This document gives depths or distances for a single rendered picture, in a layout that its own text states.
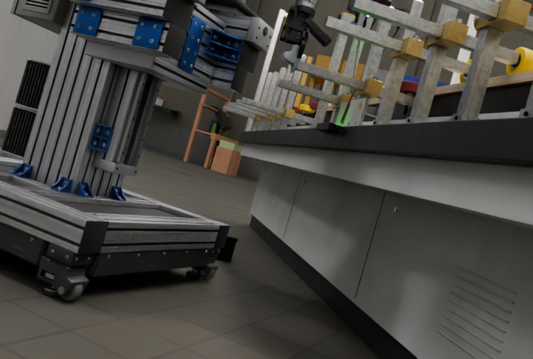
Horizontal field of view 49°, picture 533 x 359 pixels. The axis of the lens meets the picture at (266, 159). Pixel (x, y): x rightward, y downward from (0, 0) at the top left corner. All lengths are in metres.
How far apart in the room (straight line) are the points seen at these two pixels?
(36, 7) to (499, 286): 1.70
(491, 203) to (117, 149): 1.25
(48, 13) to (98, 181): 0.60
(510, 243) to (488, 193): 0.28
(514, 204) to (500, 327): 0.40
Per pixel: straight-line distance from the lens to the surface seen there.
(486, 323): 1.49
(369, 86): 1.98
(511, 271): 1.44
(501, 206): 1.16
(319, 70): 1.97
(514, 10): 1.34
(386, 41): 1.79
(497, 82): 1.70
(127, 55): 1.90
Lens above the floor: 0.49
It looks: 1 degrees up
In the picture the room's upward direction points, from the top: 16 degrees clockwise
